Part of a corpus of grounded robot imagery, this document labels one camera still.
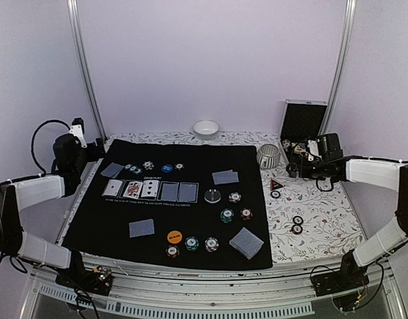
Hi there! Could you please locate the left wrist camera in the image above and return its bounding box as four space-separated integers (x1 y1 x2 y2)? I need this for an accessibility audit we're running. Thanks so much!
68 118 87 148

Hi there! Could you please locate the floral tablecloth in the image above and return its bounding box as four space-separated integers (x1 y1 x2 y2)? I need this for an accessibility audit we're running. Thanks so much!
59 131 371 266

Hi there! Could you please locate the dealt cards front player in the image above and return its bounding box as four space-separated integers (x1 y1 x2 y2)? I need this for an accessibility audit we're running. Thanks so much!
128 219 155 238

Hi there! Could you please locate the blue fifty chips row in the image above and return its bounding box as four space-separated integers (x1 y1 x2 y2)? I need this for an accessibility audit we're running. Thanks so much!
124 163 142 175

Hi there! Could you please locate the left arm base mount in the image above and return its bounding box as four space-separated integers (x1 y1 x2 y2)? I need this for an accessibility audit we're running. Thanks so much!
55 251 114 296

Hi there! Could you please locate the clear acrylic dealer button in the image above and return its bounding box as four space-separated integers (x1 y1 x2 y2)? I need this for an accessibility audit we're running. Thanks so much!
204 189 221 204

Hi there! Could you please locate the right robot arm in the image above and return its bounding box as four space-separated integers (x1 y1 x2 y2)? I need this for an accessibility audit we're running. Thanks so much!
281 133 408 290

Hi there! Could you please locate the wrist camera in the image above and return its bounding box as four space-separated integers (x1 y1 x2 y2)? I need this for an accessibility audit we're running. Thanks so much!
68 118 87 148
306 140 322 161

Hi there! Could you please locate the striped grey mug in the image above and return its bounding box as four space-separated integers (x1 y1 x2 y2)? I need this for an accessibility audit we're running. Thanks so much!
256 144 280 169

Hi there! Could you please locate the white ceramic bowl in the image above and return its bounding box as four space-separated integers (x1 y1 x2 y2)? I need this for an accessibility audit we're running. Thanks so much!
193 120 219 139

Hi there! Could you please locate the face up community card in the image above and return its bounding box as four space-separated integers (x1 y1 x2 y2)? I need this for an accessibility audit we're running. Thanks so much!
102 179 124 197

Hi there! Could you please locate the blue playing card deck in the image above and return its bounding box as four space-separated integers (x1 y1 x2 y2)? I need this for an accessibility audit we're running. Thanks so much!
229 227 264 260

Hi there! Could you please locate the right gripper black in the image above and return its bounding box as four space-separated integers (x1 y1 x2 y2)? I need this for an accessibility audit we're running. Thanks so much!
289 157 330 181

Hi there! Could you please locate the face up queen card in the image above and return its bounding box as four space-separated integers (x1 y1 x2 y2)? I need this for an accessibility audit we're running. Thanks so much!
122 181 143 199

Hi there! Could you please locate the red black stack front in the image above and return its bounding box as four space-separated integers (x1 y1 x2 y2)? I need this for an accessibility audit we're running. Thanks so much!
166 245 180 258

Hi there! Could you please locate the black poker mat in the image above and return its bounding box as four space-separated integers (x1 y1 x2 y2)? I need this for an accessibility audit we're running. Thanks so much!
62 140 272 270

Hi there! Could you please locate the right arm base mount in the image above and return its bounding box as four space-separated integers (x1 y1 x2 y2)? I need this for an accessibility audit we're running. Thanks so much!
310 266 369 312

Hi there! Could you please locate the blue small blind button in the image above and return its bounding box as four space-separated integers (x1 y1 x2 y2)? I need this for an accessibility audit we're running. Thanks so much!
161 164 173 173

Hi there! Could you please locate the face down card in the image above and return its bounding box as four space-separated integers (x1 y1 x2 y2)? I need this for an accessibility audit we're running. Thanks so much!
177 183 199 203
160 183 179 202

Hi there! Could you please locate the orange big blind button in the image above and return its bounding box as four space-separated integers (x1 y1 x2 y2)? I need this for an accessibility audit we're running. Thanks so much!
167 230 183 245

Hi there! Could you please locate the blue peach stack front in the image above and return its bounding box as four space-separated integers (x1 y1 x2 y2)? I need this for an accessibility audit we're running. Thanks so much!
205 237 219 253

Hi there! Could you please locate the dealt cards player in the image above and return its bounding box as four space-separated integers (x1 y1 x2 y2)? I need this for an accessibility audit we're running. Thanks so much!
100 163 124 178
128 219 155 238

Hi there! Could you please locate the face up spades card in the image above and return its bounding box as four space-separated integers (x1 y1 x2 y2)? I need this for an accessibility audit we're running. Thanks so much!
140 179 159 199

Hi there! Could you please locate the red black chip stack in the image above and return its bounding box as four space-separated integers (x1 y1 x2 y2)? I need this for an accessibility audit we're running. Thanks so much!
291 215 304 235

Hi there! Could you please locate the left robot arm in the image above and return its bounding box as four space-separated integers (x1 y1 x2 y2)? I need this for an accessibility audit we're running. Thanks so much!
0 133 105 288

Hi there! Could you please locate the black triangular card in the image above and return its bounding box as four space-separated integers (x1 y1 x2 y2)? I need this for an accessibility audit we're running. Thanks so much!
270 179 284 190

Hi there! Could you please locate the green chip stack front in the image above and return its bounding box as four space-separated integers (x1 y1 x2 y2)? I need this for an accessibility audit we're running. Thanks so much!
185 237 199 251

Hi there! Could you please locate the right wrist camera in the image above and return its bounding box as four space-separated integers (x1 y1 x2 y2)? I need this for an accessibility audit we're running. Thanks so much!
306 140 322 161

